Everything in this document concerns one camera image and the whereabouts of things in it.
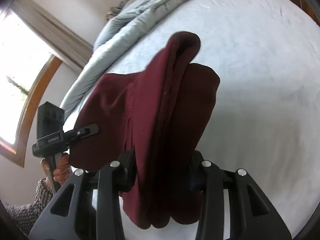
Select checkered left sleeve forearm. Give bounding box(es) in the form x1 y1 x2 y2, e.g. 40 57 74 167
4 178 53 235

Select white fleece bed sheet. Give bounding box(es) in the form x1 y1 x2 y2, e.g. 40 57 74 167
63 0 320 240

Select wooden window frame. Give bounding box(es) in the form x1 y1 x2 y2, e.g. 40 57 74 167
1 55 62 167

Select person left hand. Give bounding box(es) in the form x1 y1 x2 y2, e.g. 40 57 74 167
41 153 72 187

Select grey folded quilt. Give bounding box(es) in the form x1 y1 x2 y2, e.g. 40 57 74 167
60 0 188 118

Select beige curtain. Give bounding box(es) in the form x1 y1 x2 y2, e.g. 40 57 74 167
10 0 93 73

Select maroon pants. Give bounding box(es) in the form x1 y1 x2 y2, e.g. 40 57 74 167
69 31 220 229

